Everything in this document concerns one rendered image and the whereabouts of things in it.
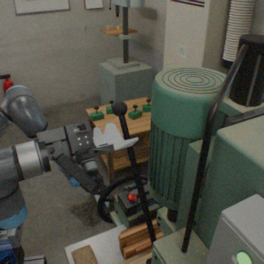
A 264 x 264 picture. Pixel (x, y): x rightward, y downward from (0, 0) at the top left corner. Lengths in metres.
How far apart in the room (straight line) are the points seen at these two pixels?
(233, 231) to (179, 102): 0.27
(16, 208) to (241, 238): 0.47
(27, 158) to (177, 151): 0.30
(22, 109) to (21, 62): 2.54
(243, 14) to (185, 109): 1.48
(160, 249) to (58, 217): 1.81
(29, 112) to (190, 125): 0.67
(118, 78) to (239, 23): 1.42
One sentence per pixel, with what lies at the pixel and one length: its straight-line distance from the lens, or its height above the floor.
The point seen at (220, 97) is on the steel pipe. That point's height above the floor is 1.57.
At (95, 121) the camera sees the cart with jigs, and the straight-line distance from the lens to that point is 2.32.
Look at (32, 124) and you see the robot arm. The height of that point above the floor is 1.21.
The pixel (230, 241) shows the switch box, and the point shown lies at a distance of 0.32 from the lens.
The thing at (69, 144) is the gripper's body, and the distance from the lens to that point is 0.57.
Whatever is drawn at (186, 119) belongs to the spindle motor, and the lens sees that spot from 0.50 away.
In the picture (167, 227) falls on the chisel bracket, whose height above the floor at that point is 1.05.
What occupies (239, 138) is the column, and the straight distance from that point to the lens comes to 0.36.
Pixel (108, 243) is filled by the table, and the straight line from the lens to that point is 0.97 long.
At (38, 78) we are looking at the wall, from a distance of 3.63.
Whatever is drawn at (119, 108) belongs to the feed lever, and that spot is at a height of 1.44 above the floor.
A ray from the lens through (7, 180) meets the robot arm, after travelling 0.56.
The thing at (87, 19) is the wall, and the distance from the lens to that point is 3.60.
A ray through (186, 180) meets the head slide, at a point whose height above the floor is 1.33.
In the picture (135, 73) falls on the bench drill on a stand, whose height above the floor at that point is 0.68.
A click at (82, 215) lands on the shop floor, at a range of 2.23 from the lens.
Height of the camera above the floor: 1.71
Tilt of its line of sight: 33 degrees down
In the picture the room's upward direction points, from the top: straight up
